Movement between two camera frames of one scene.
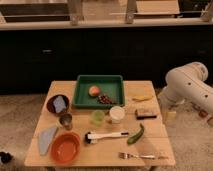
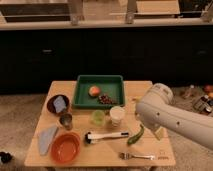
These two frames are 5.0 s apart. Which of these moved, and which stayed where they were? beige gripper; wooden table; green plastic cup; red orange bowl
Moved: beige gripper
Stayed: wooden table; green plastic cup; red orange bowl
